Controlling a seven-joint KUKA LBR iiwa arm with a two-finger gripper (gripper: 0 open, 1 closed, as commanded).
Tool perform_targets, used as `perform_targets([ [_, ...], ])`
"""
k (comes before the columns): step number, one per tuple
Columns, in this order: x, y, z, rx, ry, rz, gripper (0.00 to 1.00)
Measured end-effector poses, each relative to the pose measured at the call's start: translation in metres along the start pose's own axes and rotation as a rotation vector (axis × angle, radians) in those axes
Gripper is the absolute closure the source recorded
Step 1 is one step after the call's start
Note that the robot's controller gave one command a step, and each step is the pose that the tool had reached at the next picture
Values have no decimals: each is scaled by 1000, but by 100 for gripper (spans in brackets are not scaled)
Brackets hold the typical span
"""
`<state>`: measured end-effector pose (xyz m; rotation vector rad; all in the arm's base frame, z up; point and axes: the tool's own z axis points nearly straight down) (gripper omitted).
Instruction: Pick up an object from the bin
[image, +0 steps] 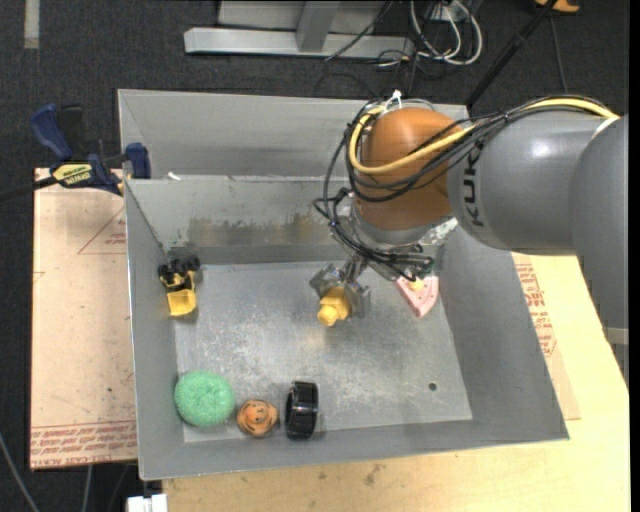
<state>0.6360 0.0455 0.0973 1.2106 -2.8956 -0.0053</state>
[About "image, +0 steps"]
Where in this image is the yellow plastic toy piece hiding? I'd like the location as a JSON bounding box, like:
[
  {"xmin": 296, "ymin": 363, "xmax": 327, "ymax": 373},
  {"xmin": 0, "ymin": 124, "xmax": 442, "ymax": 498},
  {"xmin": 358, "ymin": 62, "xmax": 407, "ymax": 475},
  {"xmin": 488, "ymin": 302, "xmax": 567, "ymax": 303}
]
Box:
[{"xmin": 316, "ymin": 285, "xmax": 350, "ymax": 328}]

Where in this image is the yellow and black toy digger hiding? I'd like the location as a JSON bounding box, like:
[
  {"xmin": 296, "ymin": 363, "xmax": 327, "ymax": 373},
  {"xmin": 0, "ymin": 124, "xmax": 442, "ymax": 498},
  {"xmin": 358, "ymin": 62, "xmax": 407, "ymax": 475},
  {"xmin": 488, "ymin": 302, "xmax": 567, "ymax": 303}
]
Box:
[{"xmin": 157, "ymin": 255, "xmax": 203, "ymax": 318}]

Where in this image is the orange toy tiger head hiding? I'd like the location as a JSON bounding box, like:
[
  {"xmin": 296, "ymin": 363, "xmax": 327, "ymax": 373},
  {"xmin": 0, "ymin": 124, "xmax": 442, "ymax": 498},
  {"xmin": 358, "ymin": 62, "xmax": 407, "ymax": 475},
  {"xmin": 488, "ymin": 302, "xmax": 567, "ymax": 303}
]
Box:
[{"xmin": 235, "ymin": 398, "xmax": 280, "ymax": 438}]

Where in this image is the pink toy cake slice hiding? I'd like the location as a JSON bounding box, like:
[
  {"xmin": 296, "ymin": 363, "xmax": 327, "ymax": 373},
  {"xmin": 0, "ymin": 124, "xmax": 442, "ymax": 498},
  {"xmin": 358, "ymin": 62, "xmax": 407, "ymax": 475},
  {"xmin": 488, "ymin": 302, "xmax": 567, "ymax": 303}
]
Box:
[{"xmin": 394, "ymin": 273, "xmax": 441, "ymax": 320}]

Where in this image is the grey metal bin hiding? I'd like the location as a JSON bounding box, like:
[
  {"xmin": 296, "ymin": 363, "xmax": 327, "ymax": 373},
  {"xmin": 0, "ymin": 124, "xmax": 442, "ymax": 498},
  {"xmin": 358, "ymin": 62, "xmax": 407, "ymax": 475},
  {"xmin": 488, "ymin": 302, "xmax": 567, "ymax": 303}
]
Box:
[{"xmin": 117, "ymin": 88, "xmax": 571, "ymax": 482}]

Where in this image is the black rubber ring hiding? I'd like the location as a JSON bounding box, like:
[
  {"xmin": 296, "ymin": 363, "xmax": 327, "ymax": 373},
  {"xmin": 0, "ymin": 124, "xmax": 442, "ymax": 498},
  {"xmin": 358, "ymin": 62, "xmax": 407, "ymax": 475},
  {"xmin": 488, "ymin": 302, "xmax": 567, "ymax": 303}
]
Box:
[{"xmin": 284, "ymin": 380, "xmax": 320, "ymax": 442}]

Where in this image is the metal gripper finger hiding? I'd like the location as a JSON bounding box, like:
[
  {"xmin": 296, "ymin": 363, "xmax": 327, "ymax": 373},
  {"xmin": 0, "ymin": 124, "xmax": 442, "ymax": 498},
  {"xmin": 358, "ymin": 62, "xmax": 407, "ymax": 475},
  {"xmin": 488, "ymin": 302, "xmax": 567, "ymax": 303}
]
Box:
[
  {"xmin": 308, "ymin": 264, "xmax": 347, "ymax": 302},
  {"xmin": 346, "ymin": 281, "xmax": 372, "ymax": 320}
]

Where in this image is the green round sponge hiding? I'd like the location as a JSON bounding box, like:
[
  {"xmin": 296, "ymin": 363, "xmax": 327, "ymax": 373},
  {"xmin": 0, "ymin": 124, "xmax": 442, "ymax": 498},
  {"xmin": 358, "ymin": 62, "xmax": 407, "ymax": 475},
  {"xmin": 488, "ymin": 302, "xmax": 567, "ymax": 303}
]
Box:
[{"xmin": 173, "ymin": 370, "xmax": 237, "ymax": 429}]

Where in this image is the brown cardboard board, red print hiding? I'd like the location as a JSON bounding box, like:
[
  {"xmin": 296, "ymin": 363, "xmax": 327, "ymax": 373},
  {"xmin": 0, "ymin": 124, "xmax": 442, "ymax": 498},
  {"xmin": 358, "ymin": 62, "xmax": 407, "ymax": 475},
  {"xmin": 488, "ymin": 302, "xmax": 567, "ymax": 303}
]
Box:
[{"xmin": 29, "ymin": 167, "xmax": 584, "ymax": 472}]

